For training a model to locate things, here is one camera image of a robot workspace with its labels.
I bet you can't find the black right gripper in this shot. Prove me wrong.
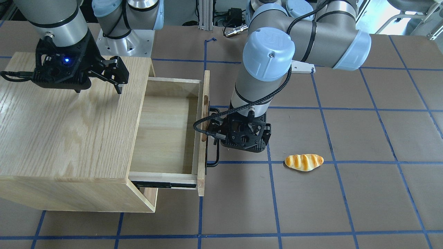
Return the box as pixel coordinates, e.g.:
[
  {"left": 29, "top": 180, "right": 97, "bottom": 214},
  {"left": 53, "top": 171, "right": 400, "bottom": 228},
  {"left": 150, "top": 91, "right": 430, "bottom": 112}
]
[{"left": 31, "top": 35, "right": 129, "bottom": 94}]

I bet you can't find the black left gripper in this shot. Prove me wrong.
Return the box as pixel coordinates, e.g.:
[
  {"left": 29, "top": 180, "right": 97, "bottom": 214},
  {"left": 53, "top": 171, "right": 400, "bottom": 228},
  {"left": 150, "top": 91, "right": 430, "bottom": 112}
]
[{"left": 208, "top": 112, "right": 272, "bottom": 153}]

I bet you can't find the black drawer handle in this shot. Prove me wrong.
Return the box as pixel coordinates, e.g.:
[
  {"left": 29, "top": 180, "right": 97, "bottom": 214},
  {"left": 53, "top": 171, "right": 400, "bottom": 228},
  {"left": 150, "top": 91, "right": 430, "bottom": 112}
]
[{"left": 205, "top": 108, "right": 222, "bottom": 175}]

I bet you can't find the wooden drawer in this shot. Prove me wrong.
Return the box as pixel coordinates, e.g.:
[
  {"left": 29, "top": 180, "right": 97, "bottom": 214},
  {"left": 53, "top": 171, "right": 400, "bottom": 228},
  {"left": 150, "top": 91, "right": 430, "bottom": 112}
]
[{"left": 129, "top": 70, "right": 210, "bottom": 196}]

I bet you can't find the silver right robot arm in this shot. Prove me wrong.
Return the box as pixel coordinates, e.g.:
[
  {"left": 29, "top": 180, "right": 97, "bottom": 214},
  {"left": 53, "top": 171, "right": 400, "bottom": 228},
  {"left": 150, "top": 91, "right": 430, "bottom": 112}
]
[{"left": 1, "top": 0, "right": 164, "bottom": 94}]

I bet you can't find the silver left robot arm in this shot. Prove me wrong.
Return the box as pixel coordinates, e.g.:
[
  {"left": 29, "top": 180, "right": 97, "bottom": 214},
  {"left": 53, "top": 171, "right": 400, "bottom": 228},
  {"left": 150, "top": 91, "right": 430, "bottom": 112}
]
[{"left": 205, "top": 0, "right": 371, "bottom": 153}]

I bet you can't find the light wooden drawer cabinet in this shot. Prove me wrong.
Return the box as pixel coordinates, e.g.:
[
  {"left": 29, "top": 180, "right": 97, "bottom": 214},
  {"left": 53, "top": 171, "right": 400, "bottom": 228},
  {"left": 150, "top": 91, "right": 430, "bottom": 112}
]
[{"left": 0, "top": 57, "right": 157, "bottom": 213}]

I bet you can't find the striped toy bread loaf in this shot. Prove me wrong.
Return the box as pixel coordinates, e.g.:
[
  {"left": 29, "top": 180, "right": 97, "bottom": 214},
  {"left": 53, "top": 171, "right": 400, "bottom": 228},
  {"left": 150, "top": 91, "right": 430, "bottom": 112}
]
[{"left": 284, "top": 154, "right": 324, "bottom": 172}]

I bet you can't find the black power adapter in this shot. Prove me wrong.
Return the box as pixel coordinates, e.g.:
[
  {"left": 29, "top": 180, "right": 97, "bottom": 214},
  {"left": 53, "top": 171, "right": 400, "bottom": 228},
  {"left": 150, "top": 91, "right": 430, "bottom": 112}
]
[{"left": 227, "top": 8, "right": 243, "bottom": 26}]

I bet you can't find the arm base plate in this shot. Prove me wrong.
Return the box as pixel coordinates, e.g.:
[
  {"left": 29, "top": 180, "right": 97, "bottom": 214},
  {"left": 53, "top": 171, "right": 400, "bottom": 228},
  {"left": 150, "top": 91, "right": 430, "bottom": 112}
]
[
  {"left": 96, "top": 30, "right": 155, "bottom": 58},
  {"left": 291, "top": 60, "right": 316, "bottom": 74}
]

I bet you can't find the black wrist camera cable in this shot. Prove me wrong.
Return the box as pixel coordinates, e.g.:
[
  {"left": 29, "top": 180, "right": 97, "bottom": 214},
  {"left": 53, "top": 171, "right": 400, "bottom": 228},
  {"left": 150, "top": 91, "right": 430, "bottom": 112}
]
[{"left": 193, "top": 0, "right": 329, "bottom": 139}]

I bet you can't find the aluminium frame post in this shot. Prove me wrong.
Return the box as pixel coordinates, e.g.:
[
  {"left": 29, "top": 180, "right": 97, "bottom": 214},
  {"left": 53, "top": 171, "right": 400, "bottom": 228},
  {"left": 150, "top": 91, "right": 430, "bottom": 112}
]
[{"left": 198, "top": 0, "right": 215, "bottom": 32}]

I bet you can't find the black drawer slide rail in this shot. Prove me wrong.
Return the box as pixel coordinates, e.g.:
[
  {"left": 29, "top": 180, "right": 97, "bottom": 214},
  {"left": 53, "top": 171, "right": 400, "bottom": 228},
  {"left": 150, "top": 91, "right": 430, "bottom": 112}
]
[{"left": 131, "top": 181, "right": 197, "bottom": 188}]

